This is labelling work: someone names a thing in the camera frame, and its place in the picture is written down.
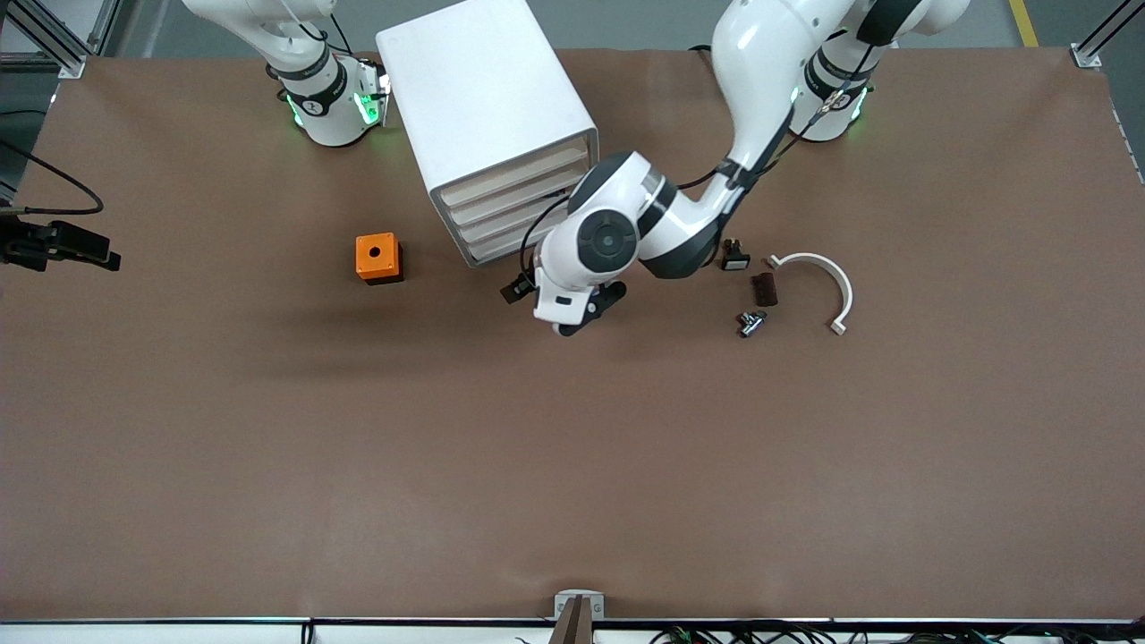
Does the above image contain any white middle drawer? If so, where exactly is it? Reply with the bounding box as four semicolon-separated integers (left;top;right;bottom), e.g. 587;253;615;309
445;172;587;235

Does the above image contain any white highest drawer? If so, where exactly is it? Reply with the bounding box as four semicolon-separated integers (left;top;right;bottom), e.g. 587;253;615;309
437;146;593;207

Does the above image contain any white drawer cabinet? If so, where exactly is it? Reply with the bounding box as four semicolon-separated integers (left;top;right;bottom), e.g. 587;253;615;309
376;0;600;269

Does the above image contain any white curved plastic clip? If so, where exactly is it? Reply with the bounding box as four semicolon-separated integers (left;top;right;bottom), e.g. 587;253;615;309
766;252;854;336

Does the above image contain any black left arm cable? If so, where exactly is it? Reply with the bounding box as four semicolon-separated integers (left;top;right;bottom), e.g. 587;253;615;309
518;49;883;285

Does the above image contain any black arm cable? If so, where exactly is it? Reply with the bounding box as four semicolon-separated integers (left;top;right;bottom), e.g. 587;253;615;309
0;137;106;217
518;49;883;285

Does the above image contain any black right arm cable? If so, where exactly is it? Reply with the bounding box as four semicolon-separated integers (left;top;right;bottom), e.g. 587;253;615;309
0;137;106;217

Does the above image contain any orange button enclosure box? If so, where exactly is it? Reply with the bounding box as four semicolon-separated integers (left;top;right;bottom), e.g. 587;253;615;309
355;233;404;286

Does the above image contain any aluminium frame post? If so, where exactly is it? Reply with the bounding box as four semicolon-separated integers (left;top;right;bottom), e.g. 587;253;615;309
0;0;123;80
1071;0;1145;70

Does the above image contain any grey metal bracket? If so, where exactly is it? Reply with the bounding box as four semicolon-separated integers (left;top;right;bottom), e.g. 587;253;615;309
554;589;606;621

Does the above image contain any brown wooden post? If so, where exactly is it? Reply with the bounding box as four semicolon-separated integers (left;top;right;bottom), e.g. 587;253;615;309
548;595;593;644

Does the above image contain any black cable bundle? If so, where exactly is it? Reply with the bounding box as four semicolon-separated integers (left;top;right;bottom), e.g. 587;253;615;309
649;622;1145;644

